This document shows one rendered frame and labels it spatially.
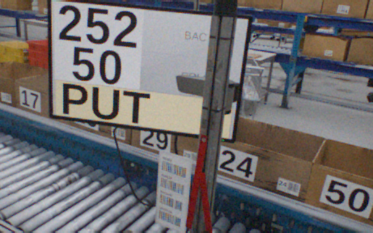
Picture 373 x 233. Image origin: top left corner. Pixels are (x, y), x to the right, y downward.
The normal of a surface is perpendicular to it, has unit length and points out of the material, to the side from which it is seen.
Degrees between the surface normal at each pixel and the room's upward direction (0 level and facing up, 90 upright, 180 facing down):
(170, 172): 90
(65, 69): 86
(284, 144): 89
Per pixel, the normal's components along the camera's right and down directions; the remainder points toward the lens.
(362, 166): -0.48, 0.26
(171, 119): -0.15, 0.26
